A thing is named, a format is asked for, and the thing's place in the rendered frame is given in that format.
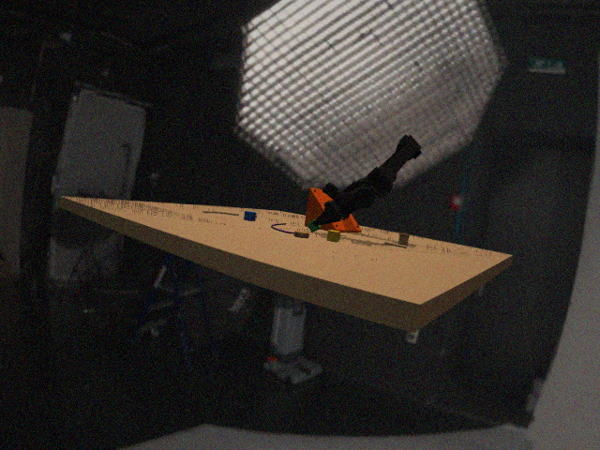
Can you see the green block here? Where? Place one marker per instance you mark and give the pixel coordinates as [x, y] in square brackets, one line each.
[313, 228]

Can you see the small yellow block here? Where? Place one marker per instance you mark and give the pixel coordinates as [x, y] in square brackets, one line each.
[333, 236]

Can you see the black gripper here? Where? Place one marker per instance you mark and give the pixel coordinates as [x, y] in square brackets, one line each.
[334, 211]

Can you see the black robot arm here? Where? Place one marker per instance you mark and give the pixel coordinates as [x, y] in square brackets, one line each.
[380, 179]

